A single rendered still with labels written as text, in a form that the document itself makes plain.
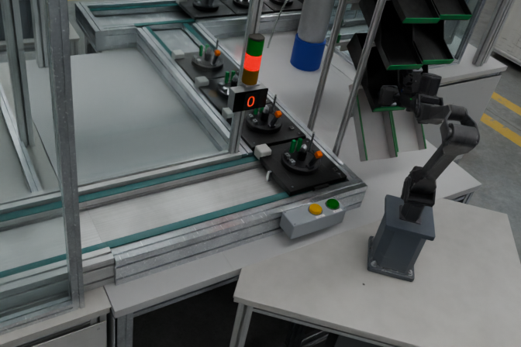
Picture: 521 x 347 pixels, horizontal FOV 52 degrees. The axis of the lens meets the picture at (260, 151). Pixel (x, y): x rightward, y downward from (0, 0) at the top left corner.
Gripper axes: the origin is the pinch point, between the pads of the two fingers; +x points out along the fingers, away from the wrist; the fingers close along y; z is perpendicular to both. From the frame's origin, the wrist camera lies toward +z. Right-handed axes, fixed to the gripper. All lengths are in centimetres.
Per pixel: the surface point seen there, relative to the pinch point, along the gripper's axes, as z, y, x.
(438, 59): 11.3, -15.8, 5.1
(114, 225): -44, 89, -8
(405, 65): 9.7, 0.9, -1.9
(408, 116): -13.7, -18.8, 17.5
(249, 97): -6.6, 49.0, 6.3
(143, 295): -54, 82, -28
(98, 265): -45, 94, -26
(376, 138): -20.3, -2.6, 10.5
